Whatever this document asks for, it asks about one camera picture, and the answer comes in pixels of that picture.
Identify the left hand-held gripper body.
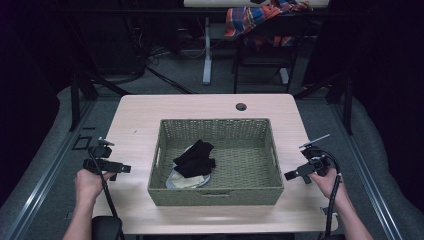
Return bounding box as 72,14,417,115
82,136,117,176

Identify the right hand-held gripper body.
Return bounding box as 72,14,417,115
298,133,335,178

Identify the person's right hand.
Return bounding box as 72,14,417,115
307,166,348,202

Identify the person's left hand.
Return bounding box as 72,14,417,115
74,168,116,202

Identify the green woven basket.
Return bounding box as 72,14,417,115
147,117,285,207

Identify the black padded armrest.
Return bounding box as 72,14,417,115
91,215,123,240

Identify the black metal stand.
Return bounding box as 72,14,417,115
68,49,131,133
293,71,355,136

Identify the cream and grey cloth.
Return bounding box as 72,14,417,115
165,143,212,190

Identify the black cloth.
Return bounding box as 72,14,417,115
172,139,217,179

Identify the black chair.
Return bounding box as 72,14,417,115
232,13,309,95

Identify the plaid cloth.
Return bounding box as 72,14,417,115
223,0,312,48

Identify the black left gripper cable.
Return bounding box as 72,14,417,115
87,149,126,240

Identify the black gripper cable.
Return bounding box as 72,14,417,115
87,149,126,240
315,149,343,240

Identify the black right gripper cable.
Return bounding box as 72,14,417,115
315,149,343,240

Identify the metal floor rail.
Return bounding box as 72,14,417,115
328,101,406,240
0,99,98,240

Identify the bundle of floor cables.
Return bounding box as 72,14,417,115
126,13,208,95

